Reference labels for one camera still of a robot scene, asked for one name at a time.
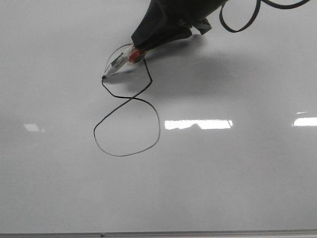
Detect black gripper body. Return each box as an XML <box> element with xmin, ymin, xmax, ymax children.
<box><xmin>131</xmin><ymin>0</ymin><xmax>226</xmax><ymax>51</ymax></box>

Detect red magnet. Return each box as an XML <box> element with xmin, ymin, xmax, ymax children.
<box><xmin>128</xmin><ymin>49</ymin><xmax>147</xmax><ymax>64</ymax></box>

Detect white whiteboard marker pen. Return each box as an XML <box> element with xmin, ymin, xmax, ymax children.
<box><xmin>102</xmin><ymin>52</ymin><xmax>131</xmax><ymax>80</ymax></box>

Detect white glossy whiteboard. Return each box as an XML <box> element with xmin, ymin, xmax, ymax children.
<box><xmin>0</xmin><ymin>0</ymin><xmax>317</xmax><ymax>233</ymax></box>

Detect black cable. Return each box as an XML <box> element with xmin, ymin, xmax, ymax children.
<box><xmin>219</xmin><ymin>0</ymin><xmax>312</xmax><ymax>33</ymax></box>

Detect grey aluminium whiteboard frame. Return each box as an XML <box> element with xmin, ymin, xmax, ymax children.
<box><xmin>0</xmin><ymin>229</ymin><xmax>317</xmax><ymax>238</ymax></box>

